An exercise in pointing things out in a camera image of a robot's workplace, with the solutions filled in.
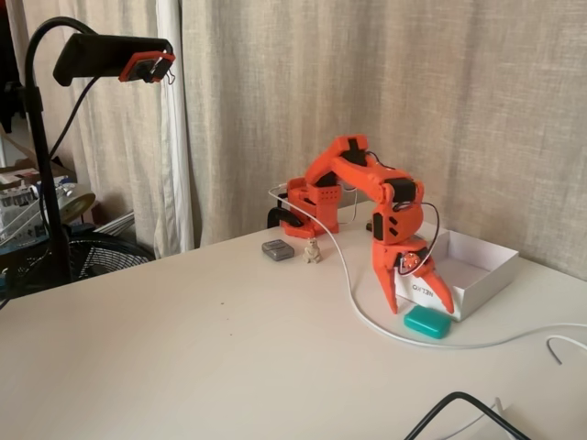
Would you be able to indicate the brown cardboard box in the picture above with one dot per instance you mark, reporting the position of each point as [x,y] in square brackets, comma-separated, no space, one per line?
[27,156]

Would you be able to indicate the beige lamp head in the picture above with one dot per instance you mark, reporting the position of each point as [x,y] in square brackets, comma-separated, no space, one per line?
[75,201]

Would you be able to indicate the dark hanging clothing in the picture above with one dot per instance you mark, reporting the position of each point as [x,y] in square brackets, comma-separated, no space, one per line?
[7,69]

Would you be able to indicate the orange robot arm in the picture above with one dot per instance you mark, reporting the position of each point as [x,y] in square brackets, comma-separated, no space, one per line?
[357,172]

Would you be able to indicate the green rounded case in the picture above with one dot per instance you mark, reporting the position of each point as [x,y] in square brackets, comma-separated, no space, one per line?
[426,323]

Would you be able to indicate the black fan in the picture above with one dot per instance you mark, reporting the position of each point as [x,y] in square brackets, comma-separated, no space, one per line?
[105,256]

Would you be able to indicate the white cardboard box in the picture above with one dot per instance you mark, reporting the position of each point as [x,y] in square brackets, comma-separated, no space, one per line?
[486,293]

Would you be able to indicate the beige linen curtain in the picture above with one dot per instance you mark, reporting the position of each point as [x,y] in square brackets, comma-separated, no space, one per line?
[458,91]

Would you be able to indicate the black table clamp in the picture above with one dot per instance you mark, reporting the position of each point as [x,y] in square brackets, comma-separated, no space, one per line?
[275,215]

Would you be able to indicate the black camera holder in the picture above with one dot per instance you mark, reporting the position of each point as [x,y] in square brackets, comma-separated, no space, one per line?
[101,57]

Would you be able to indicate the small orange camera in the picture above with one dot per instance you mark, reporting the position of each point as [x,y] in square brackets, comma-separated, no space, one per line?
[133,69]

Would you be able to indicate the black gooseneck stand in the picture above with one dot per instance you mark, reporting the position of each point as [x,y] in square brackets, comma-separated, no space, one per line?
[46,151]

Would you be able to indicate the small beige bear figurine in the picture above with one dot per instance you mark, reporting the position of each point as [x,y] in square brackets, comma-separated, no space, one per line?
[313,252]

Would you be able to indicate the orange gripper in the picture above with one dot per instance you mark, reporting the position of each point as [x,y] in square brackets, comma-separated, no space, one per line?
[389,258]

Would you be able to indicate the small grey case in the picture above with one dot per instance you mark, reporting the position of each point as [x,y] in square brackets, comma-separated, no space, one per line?
[277,250]

